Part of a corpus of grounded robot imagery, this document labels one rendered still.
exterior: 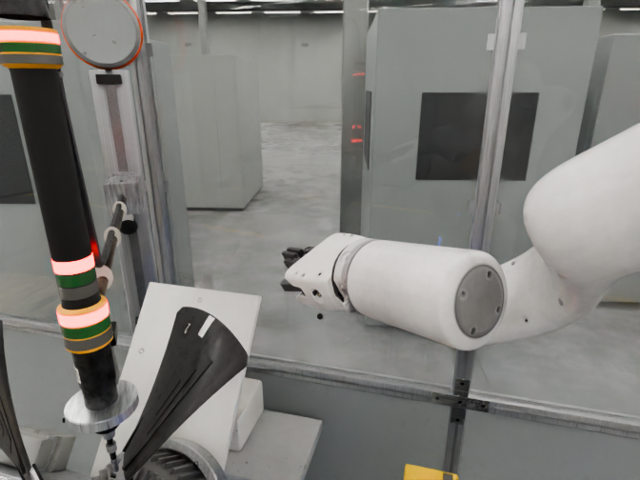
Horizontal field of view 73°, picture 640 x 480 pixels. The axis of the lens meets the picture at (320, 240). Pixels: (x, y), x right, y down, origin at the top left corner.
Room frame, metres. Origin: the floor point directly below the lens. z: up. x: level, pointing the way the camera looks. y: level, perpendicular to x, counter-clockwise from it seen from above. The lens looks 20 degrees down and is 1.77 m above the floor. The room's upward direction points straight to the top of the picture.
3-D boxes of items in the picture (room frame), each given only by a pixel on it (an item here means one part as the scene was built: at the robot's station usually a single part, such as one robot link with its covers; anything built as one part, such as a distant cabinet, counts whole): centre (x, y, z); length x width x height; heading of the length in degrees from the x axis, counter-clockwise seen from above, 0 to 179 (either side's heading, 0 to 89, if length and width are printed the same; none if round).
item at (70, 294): (0.38, 0.23, 1.59); 0.03 x 0.03 x 0.01
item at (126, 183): (0.97, 0.44, 1.53); 0.10 x 0.07 x 0.09; 20
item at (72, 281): (0.38, 0.23, 1.60); 0.03 x 0.03 x 0.01
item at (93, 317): (0.38, 0.23, 1.56); 0.04 x 0.04 x 0.01
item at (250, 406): (0.99, 0.26, 0.92); 0.17 x 0.16 x 0.11; 165
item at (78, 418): (0.39, 0.23, 1.49); 0.09 x 0.07 x 0.10; 20
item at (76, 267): (0.38, 0.23, 1.61); 0.03 x 0.03 x 0.01
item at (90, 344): (0.38, 0.23, 1.54); 0.04 x 0.04 x 0.01
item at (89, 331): (0.38, 0.23, 1.55); 0.04 x 0.04 x 0.01
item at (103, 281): (0.66, 0.33, 1.53); 0.54 x 0.01 x 0.01; 20
